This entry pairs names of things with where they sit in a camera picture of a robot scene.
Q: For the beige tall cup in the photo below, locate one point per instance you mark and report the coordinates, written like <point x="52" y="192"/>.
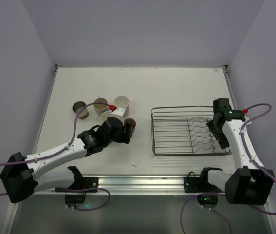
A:
<point x="101" y="106"/>

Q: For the aluminium front rail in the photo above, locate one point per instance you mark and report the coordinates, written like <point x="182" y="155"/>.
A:
<point x="117" y="184"/>

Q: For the dark cup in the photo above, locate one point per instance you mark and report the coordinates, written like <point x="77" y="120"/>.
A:
<point x="132" y="123"/>

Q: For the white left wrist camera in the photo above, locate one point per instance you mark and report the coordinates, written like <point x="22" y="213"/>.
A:
<point x="119" y="113"/>

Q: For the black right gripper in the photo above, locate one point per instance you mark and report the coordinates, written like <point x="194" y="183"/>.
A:
<point x="216" y="134"/>

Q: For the grey wire dish rack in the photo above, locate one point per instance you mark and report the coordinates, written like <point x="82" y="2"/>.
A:
<point x="183" y="131"/>

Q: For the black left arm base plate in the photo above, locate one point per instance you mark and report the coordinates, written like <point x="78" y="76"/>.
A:
<point x="86" y="184"/>

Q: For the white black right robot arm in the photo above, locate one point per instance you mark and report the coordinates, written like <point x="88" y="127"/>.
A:
<point x="248" y="184"/>

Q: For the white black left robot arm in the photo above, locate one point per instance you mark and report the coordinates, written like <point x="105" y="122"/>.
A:
<point x="24" y="175"/>

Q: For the blue hexagonal mug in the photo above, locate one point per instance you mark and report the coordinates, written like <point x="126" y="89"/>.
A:
<point x="105" y="115"/>

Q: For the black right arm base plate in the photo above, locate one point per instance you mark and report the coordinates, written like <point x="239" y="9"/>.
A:
<point x="193" y="184"/>

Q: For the pink hexagonal mug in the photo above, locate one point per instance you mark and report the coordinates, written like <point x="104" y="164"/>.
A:
<point x="122" y="102"/>

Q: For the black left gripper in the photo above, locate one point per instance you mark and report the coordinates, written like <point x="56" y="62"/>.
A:
<point x="126" y="132"/>

